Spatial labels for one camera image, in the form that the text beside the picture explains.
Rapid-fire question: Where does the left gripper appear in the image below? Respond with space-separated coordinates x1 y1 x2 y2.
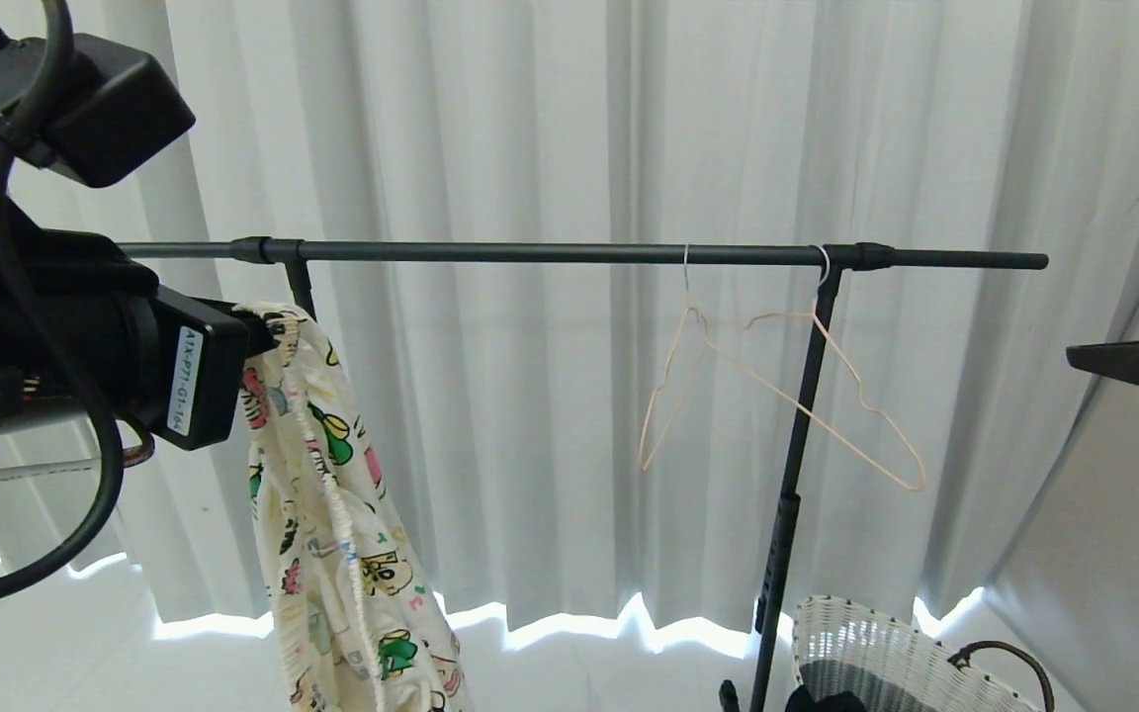
0 287 252 451

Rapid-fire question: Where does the pink clothes hanger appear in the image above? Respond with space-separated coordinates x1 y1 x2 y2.
703 245 927 492
638 245 709 472

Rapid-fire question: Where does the cream printed garment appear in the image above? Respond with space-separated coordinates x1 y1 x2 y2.
233 302 472 712

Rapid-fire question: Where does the white laundry basket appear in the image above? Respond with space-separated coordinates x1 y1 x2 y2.
792 595 1055 712

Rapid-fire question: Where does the black clothes rack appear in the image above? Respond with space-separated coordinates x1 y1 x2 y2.
120 235 1050 712

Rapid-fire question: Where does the black garment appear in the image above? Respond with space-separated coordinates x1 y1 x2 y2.
785 685 867 712

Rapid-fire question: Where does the white curtain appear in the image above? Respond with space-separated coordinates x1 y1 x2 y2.
0 0 1139 654

